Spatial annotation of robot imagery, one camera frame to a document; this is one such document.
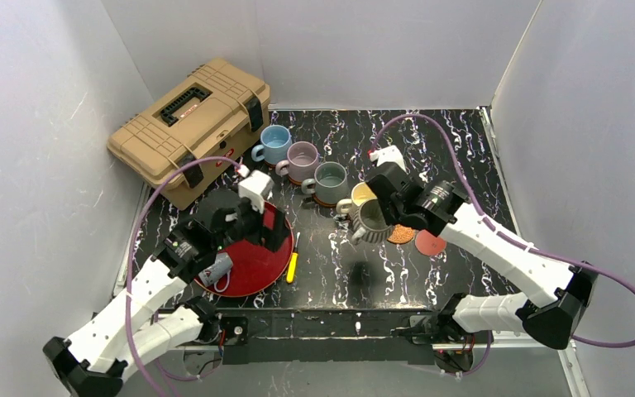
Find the tan plastic toolbox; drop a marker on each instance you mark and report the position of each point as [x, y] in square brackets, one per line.
[217, 113]

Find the red apple coaster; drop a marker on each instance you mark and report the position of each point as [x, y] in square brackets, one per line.
[428, 244]

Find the wrist white camera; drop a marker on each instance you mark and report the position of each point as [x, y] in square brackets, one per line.
[388, 160]
[255, 186]

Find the cream yellow mug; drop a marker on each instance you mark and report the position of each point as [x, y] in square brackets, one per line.
[360, 193]

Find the ribbed beige mug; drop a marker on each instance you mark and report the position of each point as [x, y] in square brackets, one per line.
[368, 223]

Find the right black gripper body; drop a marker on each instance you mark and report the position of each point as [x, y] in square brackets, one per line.
[397, 202]

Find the light blue mug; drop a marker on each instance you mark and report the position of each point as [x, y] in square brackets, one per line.
[275, 141]

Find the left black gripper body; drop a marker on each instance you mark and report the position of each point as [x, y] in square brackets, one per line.
[265, 227]

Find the red round tray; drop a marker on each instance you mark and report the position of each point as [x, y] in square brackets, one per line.
[254, 268]

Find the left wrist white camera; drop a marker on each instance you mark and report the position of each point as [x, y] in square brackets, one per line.
[255, 186]

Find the dark grey mug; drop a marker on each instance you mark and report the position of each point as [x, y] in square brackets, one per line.
[328, 185]

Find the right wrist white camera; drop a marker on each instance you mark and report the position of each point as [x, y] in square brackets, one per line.
[388, 160]

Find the yellow handled screwdriver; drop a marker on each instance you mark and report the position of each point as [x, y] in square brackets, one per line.
[290, 275]

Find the small white grey mug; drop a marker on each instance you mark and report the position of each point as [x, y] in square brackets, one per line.
[222, 267]

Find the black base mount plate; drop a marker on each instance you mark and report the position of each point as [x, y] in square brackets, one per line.
[229, 331]

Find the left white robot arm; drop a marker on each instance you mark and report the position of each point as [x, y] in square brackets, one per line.
[122, 338]

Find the lilac mug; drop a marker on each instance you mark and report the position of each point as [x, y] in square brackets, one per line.
[301, 160]

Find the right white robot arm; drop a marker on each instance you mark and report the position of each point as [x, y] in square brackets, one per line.
[552, 296]

